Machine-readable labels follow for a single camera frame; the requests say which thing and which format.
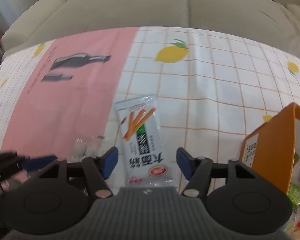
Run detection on orange cardboard box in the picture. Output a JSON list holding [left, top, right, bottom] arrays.
[[239, 102, 300, 193]]

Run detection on small clear wrapped candy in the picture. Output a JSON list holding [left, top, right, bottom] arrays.
[[69, 135, 109, 163]]

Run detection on beige sofa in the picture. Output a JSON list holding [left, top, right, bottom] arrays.
[[1, 0, 300, 58]]

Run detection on green nut snack packet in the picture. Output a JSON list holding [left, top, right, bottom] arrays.
[[287, 183, 300, 212]]

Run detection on white carrot stick snack packet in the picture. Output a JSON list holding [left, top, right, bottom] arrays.
[[115, 95, 177, 187]]

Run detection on pink white patterned tablecloth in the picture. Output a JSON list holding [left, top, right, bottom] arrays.
[[0, 27, 300, 191]]

